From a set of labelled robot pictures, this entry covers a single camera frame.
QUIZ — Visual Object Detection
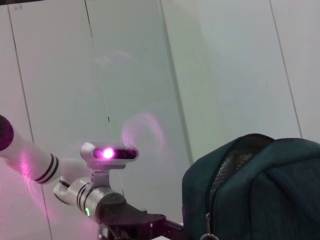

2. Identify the dark teal insulated lunch bag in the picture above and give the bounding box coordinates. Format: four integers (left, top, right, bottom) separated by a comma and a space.
181, 133, 320, 240

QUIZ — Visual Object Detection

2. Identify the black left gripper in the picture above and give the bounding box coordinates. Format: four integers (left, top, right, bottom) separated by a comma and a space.
96, 192, 186, 240

